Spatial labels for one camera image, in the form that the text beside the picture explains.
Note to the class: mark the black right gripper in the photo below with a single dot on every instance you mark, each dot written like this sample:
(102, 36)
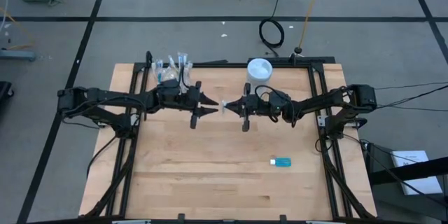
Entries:
(260, 106)

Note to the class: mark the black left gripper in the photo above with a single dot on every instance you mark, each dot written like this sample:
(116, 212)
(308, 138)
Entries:
(175, 98)

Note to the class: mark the orange teal toothbrush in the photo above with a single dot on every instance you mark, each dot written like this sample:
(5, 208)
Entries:
(224, 104)

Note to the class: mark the green white toothbrush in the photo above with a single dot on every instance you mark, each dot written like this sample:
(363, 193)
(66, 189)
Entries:
(190, 70)

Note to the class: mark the navy white toothbrush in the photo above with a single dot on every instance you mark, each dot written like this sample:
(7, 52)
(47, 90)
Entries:
(185, 61)

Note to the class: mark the orange white toothbrush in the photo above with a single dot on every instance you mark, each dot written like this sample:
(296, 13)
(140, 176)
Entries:
(171, 63)

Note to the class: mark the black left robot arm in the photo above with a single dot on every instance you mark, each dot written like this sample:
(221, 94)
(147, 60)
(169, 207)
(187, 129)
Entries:
(112, 96)

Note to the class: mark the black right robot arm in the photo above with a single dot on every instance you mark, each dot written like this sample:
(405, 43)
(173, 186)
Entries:
(315, 103)

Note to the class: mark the white wipes canister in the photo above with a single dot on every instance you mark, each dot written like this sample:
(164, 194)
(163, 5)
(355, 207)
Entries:
(259, 70)

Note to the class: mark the clear acrylic organizer box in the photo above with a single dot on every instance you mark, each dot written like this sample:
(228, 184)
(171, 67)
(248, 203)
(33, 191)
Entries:
(168, 77)

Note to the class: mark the dark equipment stand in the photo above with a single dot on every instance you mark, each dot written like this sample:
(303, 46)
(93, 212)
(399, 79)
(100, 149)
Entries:
(392, 176)

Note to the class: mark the white paper booklet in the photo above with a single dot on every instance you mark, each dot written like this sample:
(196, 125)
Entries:
(409, 157)

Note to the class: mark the grey metal foot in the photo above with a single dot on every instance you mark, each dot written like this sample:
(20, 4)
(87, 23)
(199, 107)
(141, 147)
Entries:
(17, 55)

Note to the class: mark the black chair base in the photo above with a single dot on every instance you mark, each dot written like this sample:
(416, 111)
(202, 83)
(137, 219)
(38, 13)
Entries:
(5, 92)

